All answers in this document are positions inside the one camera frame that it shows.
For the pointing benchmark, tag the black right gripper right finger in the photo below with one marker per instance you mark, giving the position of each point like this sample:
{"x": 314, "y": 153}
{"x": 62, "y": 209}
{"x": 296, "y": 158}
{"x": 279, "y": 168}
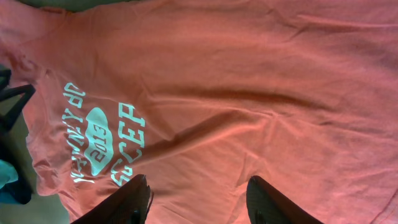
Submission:
{"x": 266, "y": 205}

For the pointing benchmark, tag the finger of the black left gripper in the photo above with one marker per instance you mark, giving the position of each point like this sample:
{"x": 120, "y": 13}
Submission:
{"x": 8, "y": 120}
{"x": 5, "y": 78}

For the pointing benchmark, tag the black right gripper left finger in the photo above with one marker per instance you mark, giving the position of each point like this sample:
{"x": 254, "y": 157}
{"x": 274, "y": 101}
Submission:
{"x": 130, "y": 204}

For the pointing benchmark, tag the orange soccer print t-shirt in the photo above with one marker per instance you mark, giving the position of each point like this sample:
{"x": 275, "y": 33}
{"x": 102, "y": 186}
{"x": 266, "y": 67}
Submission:
{"x": 199, "y": 96}

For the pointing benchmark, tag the dark navy folded garment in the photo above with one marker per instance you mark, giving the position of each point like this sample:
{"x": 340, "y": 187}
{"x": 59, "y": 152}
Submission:
{"x": 21, "y": 189}

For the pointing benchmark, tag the light grey folded t-shirt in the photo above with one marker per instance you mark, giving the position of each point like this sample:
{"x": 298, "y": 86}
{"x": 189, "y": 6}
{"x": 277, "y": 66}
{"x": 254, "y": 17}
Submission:
{"x": 8, "y": 176}

